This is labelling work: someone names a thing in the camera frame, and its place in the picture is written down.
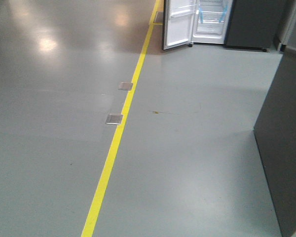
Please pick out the fridge door white interior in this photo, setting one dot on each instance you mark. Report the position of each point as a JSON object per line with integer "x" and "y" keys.
{"x": 178, "y": 23}

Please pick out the grey fridge body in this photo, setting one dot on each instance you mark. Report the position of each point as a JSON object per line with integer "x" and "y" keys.
{"x": 249, "y": 24}

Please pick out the lower silver floor plate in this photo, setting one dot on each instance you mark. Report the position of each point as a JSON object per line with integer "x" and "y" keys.
{"x": 114, "y": 119}

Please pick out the silver floor plate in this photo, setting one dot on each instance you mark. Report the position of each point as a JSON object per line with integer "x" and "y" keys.
{"x": 127, "y": 86}
{"x": 114, "y": 119}

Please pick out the upper silver floor plate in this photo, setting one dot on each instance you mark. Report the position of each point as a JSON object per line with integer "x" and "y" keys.
{"x": 127, "y": 86}

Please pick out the dark grey cabinet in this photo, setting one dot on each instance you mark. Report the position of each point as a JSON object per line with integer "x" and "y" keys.
{"x": 275, "y": 134}

